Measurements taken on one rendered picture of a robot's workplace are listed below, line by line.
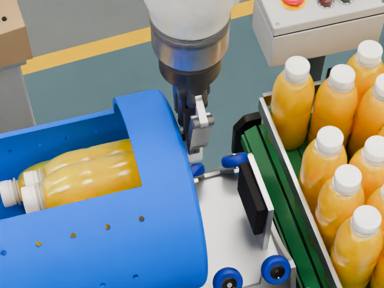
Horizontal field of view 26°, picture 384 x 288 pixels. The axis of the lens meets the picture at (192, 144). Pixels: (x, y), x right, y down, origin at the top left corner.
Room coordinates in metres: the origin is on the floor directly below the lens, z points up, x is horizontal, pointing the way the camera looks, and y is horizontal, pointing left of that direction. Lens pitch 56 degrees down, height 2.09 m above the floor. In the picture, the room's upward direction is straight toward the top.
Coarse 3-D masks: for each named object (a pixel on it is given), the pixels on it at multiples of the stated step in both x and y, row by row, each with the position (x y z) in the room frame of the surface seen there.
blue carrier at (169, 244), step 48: (144, 96) 0.68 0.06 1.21; (0, 144) 0.68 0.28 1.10; (48, 144) 0.70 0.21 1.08; (96, 144) 0.71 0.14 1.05; (144, 144) 0.59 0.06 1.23; (144, 192) 0.53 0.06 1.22; (192, 192) 0.53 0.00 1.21; (0, 240) 0.47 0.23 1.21; (48, 240) 0.47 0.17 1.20; (96, 240) 0.48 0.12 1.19; (144, 240) 0.48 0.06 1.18; (192, 240) 0.49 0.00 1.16
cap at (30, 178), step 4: (28, 172) 0.62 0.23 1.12; (32, 172) 0.62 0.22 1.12; (36, 172) 0.62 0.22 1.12; (24, 176) 0.61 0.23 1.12; (28, 176) 0.61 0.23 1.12; (32, 176) 0.61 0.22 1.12; (36, 176) 0.61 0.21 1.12; (28, 180) 0.61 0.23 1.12; (32, 180) 0.61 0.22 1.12; (36, 180) 0.61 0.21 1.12; (28, 184) 0.60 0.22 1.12; (32, 184) 0.60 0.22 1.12
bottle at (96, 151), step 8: (104, 144) 0.66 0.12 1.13; (112, 144) 0.66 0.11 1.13; (120, 144) 0.66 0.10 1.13; (128, 144) 0.66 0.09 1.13; (72, 152) 0.65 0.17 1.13; (80, 152) 0.64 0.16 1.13; (88, 152) 0.64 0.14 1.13; (96, 152) 0.64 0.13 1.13; (104, 152) 0.64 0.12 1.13; (112, 152) 0.64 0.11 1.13; (120, 152) 0.64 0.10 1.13; (56, 160) 0.63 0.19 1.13; (64, 160) 0.63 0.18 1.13; (72, 160) 0.63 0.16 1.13; (80, 160) 0.63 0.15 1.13; (88, 160) 0.63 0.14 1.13; (48, 168) 0.62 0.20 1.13; (56, 168) 0.62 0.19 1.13; (40, 176) 0.61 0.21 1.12; (40, 184) 0.60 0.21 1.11
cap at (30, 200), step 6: (24, 186) 0.57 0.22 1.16; (30, 186) 0.57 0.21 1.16; (24, 192) 0.56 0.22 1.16; (30, 192) 0.56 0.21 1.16; (24, 198) 0.55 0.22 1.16; (30, 198) 0.55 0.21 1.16; (36, 198) 0.55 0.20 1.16; (24, 204) 0.54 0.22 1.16; (30, 204) 0.54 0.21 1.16; (36, 204) 0.55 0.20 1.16; (30, 210) 0.54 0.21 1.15; (36, 210) 0.54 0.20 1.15
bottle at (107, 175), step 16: (96, 160) 0.60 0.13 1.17; (112, 160) 0.60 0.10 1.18; (128, 160) 0.60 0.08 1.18; (48, 176) 0.58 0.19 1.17; (64, 176) 0.58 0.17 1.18; (80, 176) 0.57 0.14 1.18; (96, 176) 0.58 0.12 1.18; (112, 176) 0.58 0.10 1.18; (128, 176) 0.58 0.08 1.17; (48, 192) 0.56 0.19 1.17; (64, 192) 0.55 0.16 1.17; (80, 192) 0.56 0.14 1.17; (96, 192) 0.56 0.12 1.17; (112, 192) 0.56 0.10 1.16; (48, 208) 0.54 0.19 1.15
